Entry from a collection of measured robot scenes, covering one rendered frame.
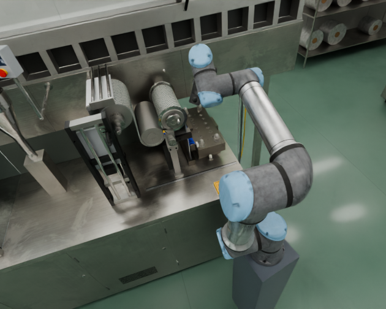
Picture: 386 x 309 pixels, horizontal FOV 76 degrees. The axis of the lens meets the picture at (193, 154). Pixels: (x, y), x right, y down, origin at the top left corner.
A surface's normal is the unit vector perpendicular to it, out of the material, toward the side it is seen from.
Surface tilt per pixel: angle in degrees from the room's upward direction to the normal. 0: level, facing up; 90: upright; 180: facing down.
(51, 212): 0
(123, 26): 90
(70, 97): 90
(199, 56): 43
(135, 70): 90
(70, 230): 0
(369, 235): 0
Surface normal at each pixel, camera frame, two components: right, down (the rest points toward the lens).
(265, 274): -0.11, -0.70
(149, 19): 0.29, 0.66
